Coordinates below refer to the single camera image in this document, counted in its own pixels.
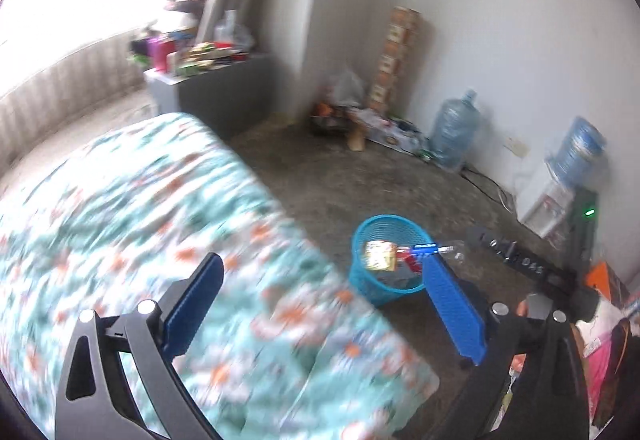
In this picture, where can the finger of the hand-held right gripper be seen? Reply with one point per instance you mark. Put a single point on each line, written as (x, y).
(487, 242)

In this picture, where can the black basket with clutter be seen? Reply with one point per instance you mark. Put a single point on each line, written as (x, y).
(332, 119)

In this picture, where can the floral teal blanket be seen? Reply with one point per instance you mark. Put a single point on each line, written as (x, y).
(150, 220)

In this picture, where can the yellowish packet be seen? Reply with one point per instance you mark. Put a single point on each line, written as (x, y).
(380, 255)

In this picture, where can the white water dispenser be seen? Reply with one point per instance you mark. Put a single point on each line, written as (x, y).
(542, 205)

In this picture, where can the assorted clutter on cabinet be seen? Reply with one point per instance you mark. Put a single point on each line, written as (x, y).
(200, 52)

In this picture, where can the metal window railing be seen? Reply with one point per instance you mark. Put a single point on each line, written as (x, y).
(60, 89)

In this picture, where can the dark grey cabinet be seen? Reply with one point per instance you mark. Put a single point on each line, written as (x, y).
(220, 94)

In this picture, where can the pink plastic bag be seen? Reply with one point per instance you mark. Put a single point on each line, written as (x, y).
(610, 360)

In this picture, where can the black device with green light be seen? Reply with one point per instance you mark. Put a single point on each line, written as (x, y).
(585, 230)

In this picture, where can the orange box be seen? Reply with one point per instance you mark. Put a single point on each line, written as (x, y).
(605, 282)

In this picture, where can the white plastic bag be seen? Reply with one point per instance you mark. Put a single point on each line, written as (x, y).
(347, 87)

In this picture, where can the blue plastic basket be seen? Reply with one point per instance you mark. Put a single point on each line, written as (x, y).
(380, 287)

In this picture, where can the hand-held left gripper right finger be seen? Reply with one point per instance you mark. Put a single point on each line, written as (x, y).
(452, 305)

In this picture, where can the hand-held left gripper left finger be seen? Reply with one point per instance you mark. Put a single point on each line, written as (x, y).
(192, 305)

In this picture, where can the flat printed box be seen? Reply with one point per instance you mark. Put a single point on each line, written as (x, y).
(395, 132)

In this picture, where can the large blue water jug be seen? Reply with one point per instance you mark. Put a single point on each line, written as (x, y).
(580, 149)
(455, 134)

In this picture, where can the red and white plastic package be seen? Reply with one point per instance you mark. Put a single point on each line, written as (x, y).
(407, 262)

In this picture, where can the tall printed cardboard box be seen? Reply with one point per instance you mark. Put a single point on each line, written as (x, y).
(395, 54)

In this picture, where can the wooden block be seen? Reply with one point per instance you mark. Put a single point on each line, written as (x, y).
(358, 139)

